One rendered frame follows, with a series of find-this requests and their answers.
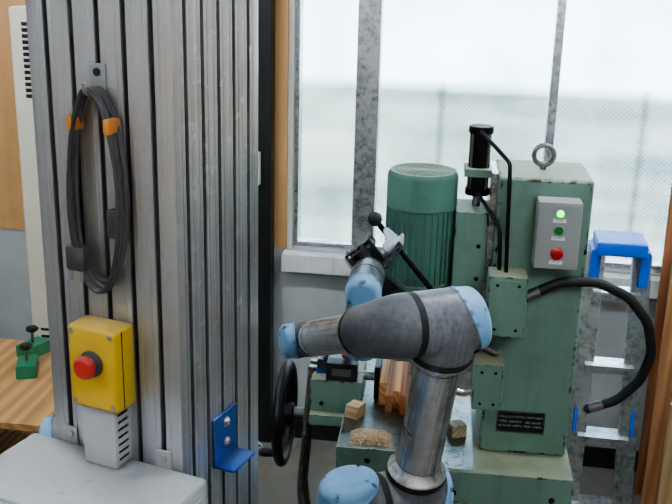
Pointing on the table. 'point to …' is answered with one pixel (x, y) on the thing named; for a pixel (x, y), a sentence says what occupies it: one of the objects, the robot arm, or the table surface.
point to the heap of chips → (370, 437)
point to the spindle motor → (422, 221)
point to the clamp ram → (374, 376)
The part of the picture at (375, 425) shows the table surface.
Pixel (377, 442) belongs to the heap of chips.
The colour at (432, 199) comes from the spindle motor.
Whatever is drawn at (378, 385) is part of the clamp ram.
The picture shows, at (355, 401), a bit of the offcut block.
